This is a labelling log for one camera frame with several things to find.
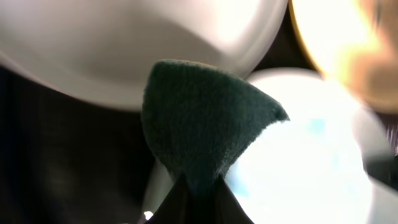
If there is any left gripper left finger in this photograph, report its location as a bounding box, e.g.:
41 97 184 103
146 175 190 224

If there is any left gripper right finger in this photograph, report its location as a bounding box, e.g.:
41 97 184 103
214 176 254 224

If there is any green yellow sponge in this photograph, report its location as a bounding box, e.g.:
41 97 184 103
141 60 289 194

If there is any light blue plate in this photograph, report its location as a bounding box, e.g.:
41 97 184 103
142 67 398 224
1 0 287 110

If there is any yellow plate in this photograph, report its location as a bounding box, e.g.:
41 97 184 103
289 0 397 113

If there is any round black tray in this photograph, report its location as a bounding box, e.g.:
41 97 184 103
17 76 172 223

